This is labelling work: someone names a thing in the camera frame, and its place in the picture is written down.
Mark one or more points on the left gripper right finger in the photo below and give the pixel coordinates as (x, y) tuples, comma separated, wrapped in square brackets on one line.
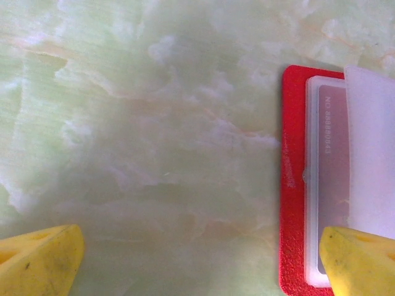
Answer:
[(361, 265)]

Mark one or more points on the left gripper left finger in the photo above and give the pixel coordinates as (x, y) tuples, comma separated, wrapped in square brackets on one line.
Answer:
[(40, 262)]

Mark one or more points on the red card holder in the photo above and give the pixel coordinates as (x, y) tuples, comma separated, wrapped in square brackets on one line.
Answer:
[(293, 216)]

